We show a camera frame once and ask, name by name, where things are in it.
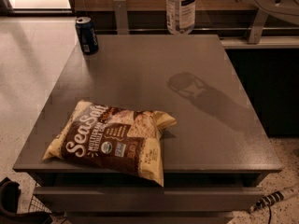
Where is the clear plastic water bottle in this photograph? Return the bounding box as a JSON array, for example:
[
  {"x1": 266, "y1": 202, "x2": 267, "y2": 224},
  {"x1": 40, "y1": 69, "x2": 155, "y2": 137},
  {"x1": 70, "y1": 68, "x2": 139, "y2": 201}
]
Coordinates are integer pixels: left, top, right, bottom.
[{"x1": 165, "y1": 0, "x2": 196, "y2": 35}]

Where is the brown sea salt chip bag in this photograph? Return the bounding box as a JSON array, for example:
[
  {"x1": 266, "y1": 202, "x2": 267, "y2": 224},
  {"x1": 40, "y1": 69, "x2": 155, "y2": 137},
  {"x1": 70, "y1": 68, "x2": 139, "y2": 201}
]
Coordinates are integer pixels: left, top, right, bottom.
[{"x1": 43, "y1": 101, "x2": 177, "y2": 186}]

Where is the black bag on floor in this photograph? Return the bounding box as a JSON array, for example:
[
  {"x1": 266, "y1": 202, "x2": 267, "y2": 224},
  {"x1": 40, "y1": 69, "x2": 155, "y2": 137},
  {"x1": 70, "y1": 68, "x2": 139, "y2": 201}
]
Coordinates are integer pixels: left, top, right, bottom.
[{"x1": 0, "y1": 177, "x2": 52, "y2": 224}]

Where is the blue soda can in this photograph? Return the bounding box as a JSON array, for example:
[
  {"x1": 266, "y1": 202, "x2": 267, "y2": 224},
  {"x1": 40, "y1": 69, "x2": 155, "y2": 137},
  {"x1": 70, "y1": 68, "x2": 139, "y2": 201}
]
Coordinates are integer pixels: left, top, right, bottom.
[{"x1": 75, "y1": 17, "x2": 99, "y2": 55}]

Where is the grey drawer cabinet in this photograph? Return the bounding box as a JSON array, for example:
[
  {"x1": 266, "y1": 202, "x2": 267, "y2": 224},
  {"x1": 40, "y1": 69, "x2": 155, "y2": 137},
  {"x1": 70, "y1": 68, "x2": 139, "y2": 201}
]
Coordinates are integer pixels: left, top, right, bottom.
[{"x1": 14, "y1": 35, "x2": 281, "y2": 224}]

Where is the right metal rail bracket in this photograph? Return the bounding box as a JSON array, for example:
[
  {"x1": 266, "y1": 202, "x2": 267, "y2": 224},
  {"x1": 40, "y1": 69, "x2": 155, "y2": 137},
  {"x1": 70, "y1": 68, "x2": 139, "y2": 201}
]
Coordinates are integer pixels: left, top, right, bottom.
[{"x1": 247, "y1": 9, "x2": 268, "y2": 44}]

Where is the metal rail bracket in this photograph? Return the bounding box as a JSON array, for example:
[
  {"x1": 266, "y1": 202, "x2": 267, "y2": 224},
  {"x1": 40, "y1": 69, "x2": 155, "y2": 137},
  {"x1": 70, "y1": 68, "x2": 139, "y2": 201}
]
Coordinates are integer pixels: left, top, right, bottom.
[
  {"x1": 113, "y1": 0, "x2": 129, "y2": 35},
  {"x1": 247, "y1": 9, "x2": 268, "y2": 44}
]

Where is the horizontal metal rail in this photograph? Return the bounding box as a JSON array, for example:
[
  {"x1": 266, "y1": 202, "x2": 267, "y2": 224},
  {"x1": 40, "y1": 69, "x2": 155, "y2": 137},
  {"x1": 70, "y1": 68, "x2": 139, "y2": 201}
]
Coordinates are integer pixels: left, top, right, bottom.
[{"x1": 95, "y1": 27, "x2": 299, "y2": 35}]

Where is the left metal rail bracket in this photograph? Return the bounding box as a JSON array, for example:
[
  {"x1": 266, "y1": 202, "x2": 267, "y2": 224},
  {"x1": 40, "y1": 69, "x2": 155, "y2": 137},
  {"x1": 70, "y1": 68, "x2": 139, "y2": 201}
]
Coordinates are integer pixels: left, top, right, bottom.
[{"x1": 113, "y1": 0, "x2": 129, "y2": 35}]

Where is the striped cable on floor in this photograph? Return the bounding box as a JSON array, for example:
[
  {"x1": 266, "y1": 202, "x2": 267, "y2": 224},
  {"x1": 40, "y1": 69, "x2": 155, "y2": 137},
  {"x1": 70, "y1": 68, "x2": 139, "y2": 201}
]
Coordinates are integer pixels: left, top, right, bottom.
[{"x1": 247, "y1": 184, "x2": 299, "y2": 214}]

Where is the wire basket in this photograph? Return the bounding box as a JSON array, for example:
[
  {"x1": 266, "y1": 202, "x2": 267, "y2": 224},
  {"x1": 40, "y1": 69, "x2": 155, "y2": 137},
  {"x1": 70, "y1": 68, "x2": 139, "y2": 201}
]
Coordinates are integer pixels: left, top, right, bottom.
[{"x1": 27, "y1": 193, "x2": 69, "y2": 224}]

